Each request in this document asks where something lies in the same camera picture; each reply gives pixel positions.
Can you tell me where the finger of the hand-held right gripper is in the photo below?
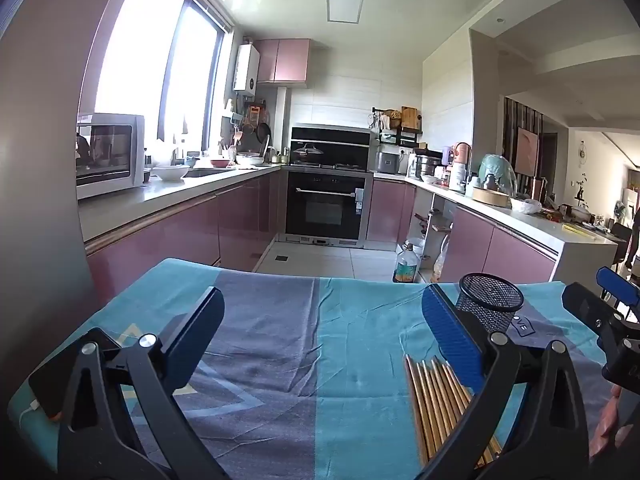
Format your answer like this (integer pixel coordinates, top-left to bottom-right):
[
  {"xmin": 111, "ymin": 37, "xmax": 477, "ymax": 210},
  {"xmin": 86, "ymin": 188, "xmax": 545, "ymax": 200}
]
[
  {"xmin": 562, "ymin": 283, "xmax": 640, "ymax": 361},
  {"xmin": 596, "ymin": 266, "xmax": 640, "ymax": 320}
]

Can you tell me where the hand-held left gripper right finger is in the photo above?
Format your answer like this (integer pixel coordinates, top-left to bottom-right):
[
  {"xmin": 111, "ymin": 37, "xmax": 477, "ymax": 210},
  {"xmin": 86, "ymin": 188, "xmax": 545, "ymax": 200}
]
[{"xmin": 421, "ymin": 284, "xmax": 591, "ymax": 480}]

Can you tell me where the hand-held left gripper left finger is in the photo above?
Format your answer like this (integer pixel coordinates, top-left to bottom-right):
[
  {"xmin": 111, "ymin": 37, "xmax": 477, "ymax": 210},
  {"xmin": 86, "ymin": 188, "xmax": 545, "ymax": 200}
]
[{"xmin": 57, "ymin": 287, "xmax": 226, "ymax": 480}]

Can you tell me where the black mesh holder cup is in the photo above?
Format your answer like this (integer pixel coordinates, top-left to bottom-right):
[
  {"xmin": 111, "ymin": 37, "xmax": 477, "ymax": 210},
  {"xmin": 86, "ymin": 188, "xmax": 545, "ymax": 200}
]
[{"xmin": 459, "ymin": 272, "xmax": 525, "ymax": 336}]

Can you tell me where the bundle of gold chopsticks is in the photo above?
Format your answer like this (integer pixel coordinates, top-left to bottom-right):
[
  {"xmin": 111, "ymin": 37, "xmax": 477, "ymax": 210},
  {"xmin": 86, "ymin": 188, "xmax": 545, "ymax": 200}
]
[{"xmin": 404, "ymin": 355, "xmax": 503, "ymax": 468}]

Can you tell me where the person's right hand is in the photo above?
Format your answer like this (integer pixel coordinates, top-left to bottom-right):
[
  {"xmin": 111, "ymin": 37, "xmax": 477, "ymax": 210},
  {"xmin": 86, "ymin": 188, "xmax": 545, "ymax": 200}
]
[{"xmin": 589, "ymin": 385, "xmax": 640, "ymax": 458}]

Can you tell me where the black chair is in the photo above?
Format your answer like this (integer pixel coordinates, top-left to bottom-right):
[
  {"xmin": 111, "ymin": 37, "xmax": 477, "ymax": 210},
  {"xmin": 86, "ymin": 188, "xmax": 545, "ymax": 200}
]
[{"xmin": 609, "ymin": 222, "xmax": 634, "ymax": 262}]

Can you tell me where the plastic cooking oil bottle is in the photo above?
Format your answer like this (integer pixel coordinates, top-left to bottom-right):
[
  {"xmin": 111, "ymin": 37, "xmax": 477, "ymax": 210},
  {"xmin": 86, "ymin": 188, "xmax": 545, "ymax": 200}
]
[{"xmin": 393, "ymin": 242, "xmax": 421, "ymax": 284}]

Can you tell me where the pink base cabinets short run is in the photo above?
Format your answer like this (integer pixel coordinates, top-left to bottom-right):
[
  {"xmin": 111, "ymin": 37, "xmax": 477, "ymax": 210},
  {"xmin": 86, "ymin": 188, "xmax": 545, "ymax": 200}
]
[{"xmin": 442, "ymin": 205, "xmax": 561, "ymax": 284}]

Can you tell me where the pink base cabinets long run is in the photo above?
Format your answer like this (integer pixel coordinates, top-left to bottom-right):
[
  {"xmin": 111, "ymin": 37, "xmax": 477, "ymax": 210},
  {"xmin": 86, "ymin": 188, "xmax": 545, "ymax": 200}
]
[{"xmin": 84, "ymin": 166, "xmax": 286, "ymax": 292}]

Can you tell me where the blue and grey tablecloth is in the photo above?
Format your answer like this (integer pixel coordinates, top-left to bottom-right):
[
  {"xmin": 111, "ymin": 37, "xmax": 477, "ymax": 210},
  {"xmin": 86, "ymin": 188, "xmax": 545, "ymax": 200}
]
[{"xmin": 7, "ymin": 258, "xmax": 640, "ymax": 480}]

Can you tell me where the round bamboo steamer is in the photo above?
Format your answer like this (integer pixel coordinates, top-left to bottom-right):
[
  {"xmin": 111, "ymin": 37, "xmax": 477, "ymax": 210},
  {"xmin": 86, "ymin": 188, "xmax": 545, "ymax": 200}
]
[{"xmin": 472, "ymin": 187, "xmax": 511, "ymax": 207}]

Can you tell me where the large white bowl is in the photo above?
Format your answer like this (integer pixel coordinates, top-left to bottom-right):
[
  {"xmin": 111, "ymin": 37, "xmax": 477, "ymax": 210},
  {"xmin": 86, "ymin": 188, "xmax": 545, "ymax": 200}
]
[{"xmin": 152, "ymin": 164, "xmax": 191, "ymax": 182}]

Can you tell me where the black smartphone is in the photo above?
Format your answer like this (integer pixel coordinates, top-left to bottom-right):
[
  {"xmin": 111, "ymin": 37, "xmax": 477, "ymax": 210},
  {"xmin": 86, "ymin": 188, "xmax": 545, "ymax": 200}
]
[{"xmin": 27, "ymin": 327, "xmax": 121, "ymax": 420}]

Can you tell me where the stainless steel pot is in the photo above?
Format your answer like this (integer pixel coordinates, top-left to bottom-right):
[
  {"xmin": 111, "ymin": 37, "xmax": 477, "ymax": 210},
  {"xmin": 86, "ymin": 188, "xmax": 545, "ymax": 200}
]
[{"xmin": 414, "ymin": 155, "xmax": 444, "ymax": 179}]

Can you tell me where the black built-in oven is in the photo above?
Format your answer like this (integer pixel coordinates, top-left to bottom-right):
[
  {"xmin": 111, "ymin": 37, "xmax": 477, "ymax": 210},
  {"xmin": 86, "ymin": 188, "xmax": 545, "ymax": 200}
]
[{"xmin": 284, "ymin": 170, "xmax": 374, "ymax": 249}]

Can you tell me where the grey rice cooker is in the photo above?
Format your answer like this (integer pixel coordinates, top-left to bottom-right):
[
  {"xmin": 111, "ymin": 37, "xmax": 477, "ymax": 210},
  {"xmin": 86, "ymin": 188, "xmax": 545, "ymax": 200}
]
[{"xmin": 375, "ymin": 151, "xmax": 401, "ymax": 175}]

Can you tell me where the white microwave oven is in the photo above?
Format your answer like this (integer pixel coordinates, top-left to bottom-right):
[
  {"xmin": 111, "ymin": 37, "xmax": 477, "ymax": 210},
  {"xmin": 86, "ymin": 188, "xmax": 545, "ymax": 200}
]
[{"xmin": 76, "ymin": 112, "xmax": 146, "ymax": 200}]

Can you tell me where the dark pot with lid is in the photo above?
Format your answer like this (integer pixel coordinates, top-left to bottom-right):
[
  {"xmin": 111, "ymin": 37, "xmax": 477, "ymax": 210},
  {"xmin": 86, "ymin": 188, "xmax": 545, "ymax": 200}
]
[{"xmin": 292, "ymin": 143, "xmax": 325, "ymax": 165}]

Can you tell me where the black range hood stove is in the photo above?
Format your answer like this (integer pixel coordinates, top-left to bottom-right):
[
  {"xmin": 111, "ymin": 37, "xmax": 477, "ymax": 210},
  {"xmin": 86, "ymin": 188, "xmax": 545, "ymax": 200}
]
[{"xmin": 290, "ymin": 124, "xmax": 372, "ymax": 170}]

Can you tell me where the white water heater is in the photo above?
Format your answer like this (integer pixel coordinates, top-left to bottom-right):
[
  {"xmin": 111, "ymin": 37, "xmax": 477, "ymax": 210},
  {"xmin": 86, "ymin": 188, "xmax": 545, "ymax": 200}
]
[{"xmin": 233, "ymin": 44, "xmax": 260, "ymax": 94}]

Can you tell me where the large kitchen window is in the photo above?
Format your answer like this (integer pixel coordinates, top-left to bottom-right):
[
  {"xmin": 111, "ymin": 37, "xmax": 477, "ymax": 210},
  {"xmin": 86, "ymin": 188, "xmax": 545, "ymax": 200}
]
[{"xmin": 94, "ymin": 0, "xmax": 234, "ymax": 155}]

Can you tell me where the square ceiling light panel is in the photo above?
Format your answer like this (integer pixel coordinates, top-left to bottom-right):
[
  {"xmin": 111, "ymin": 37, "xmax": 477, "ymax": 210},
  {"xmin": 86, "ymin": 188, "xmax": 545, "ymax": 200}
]
[{"xmin": 326, "ymin": 0, "xmax": 366, "ymax": 24}]

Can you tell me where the framed wall picture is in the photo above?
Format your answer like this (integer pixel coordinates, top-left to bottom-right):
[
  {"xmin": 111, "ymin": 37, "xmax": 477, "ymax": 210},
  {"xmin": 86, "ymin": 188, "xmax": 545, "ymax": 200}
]
[{"xmin": 515, "ymin": 127, "xmax": 540, "ymax": 175}]

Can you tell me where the white charging cable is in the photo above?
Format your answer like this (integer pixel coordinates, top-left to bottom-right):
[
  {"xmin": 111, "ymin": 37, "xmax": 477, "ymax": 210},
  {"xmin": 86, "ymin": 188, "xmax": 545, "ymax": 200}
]
[{"xmin": 19, "ymin": 399, "xmax": 42, "ymax": 430}]

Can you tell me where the pink wall cabinet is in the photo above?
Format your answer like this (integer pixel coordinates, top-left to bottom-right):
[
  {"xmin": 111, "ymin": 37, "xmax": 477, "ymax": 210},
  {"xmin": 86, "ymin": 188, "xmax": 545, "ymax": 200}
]
[{"xmin": 255, "ymin": 38, "xmax": 311, "ymax": 85}]

